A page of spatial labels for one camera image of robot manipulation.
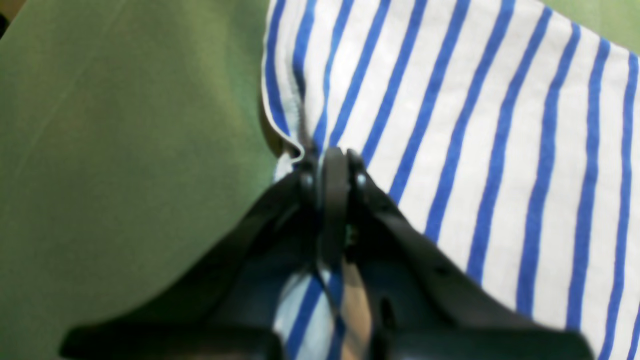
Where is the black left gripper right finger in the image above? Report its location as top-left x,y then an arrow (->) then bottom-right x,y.
345,150 -> 594,360

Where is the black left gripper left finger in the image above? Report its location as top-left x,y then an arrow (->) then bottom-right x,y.
59,148 -> 349,360

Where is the blue white striped t-shirt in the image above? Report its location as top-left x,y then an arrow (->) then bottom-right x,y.
262,0 -> 640,360

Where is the green table cloth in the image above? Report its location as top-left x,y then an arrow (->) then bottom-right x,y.
0,0 -> 640,360

